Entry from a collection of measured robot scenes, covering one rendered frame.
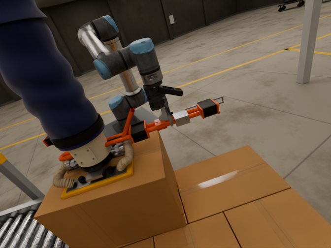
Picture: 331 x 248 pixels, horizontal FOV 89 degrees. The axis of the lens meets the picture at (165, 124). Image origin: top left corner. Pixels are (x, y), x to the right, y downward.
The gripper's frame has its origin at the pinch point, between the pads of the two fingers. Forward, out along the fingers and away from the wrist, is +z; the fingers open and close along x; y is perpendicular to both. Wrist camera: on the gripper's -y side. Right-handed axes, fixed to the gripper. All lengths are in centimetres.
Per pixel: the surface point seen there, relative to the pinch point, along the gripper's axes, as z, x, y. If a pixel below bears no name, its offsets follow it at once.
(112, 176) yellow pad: 10.6, 14.2, 33.7
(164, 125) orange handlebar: 0.1, 4.4, 3.9
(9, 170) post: 22, -45, 132
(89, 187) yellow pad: 11.1, 15.5, 44.7
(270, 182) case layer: 53, 15, -43
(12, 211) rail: 48, -28, 139
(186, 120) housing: 1.0, 4.8, -6.9
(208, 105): -2.1, 3.1, -18.6
